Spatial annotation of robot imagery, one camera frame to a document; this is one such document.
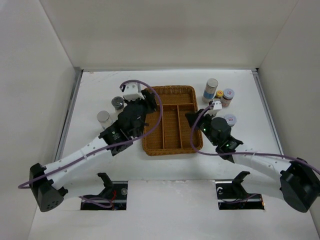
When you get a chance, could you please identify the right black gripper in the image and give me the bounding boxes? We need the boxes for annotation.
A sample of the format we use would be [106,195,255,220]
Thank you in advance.
[184,108,219,147]

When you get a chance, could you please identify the clear-lid white spice jar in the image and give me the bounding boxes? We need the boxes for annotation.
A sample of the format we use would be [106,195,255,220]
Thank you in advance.
[111,96,125,119]

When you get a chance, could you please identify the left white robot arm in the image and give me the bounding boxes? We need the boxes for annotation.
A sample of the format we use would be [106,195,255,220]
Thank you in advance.
[27,85,161,213]

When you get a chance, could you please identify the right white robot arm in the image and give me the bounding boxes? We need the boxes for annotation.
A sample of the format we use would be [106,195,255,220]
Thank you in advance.
[185,111,320,213]

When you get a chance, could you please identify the brown wicker tray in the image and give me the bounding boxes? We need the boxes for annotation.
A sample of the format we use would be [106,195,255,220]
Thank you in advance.
[142,85,198,156]

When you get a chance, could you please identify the right silver-lid salt shaker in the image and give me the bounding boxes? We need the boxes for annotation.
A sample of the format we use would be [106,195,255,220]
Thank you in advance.
[202,78,219,103]

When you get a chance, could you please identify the silver-lid salt shaker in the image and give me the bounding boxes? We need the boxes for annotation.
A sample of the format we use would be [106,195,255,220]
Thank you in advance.
[96,110,113,130]
[202,78,219,103]

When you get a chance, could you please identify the yellow-cap red sauce bottle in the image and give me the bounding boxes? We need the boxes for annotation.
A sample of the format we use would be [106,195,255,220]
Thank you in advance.
[214,90,224,100]

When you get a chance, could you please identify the near red-label spice jar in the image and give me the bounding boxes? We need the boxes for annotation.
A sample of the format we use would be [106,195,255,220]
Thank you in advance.
[223,114,237,127]

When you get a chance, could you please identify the red-label spice jar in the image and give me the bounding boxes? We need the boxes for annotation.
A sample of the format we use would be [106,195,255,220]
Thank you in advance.
[220,88,235,108]
[223,114,237,127]

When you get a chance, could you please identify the far red-label spice jar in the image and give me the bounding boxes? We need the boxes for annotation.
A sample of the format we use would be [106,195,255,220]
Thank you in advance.
[220,88,235,108]

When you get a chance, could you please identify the left silver-lid salt shaker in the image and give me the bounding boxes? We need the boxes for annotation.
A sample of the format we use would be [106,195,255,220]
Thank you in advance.
[96,110,113,130]

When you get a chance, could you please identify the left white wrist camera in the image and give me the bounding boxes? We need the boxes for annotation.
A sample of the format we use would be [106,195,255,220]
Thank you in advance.
[123,82,144,101]

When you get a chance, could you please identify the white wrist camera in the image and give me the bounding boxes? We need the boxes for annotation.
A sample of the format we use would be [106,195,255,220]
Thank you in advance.
[123,82,144,101]
[209,99,223,112]

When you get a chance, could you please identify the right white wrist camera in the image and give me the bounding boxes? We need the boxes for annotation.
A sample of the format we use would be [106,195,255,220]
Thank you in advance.
[209,99,223,112]

